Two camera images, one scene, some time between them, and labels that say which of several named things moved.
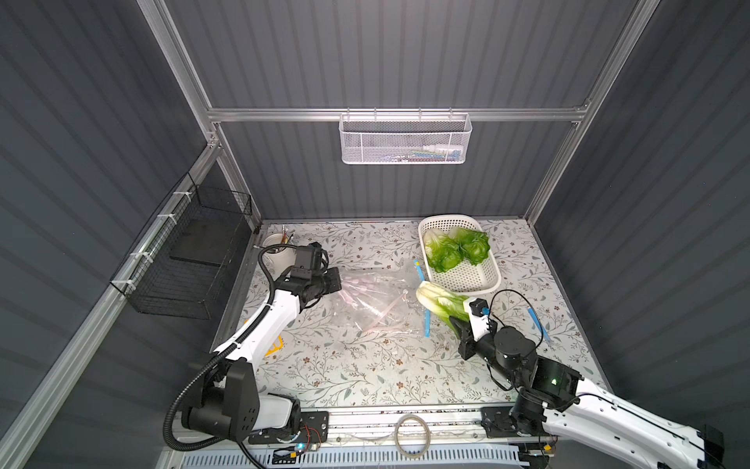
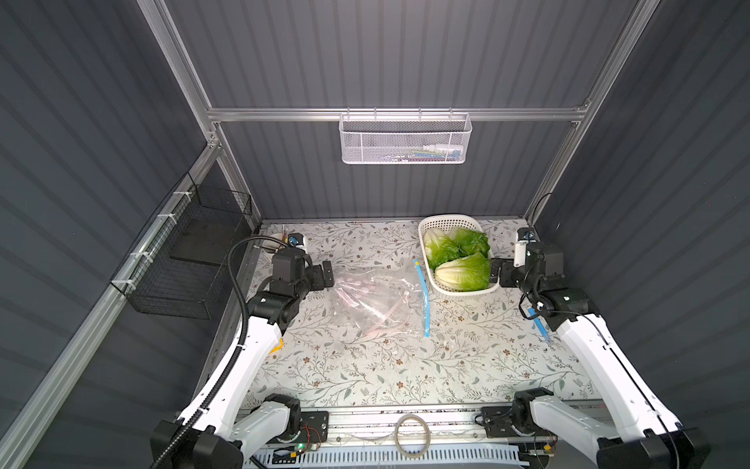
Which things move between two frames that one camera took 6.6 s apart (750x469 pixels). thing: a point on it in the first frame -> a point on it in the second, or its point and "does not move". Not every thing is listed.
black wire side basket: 175,269 does not move
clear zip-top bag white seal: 381,301 does not move
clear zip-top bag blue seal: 386,299 does not move
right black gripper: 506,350 -> 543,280
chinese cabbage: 442,302 -> 471,273
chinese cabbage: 442,251 does not move
